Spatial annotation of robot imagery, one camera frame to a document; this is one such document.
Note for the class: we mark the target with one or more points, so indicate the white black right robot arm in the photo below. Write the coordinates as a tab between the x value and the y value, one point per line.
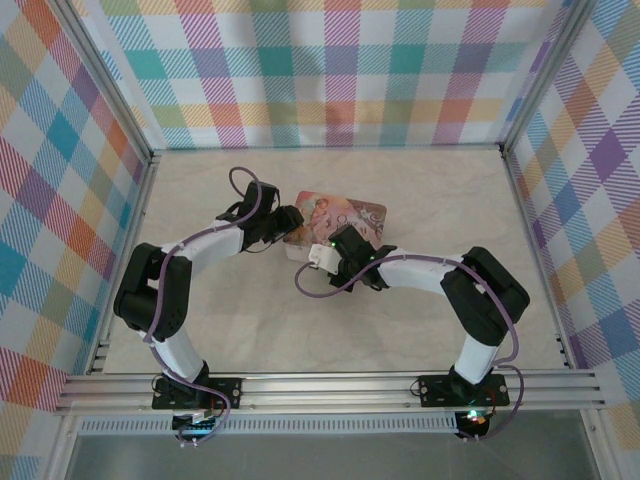
415	272

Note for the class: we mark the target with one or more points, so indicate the circuit board with green light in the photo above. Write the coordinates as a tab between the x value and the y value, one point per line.
472	422

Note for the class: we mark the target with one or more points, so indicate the circuit board with usb plug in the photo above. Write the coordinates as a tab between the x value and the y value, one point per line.
197	425

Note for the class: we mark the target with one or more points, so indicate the wide aluminium mounting rail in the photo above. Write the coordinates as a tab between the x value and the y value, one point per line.
325	392

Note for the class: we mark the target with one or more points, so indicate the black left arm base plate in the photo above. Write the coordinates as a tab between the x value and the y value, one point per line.
227	392

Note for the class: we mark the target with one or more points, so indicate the illustrated pink tin box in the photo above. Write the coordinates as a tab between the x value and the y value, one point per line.
350	210

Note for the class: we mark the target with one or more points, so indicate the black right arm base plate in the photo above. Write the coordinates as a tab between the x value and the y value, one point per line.
435	390

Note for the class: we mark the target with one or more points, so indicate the aluminium frame post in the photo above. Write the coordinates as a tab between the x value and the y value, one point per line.
547	75
107	80

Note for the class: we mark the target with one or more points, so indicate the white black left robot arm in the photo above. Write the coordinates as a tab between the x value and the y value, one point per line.
175	350

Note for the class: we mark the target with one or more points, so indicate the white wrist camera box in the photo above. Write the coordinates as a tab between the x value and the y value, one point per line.
322	257

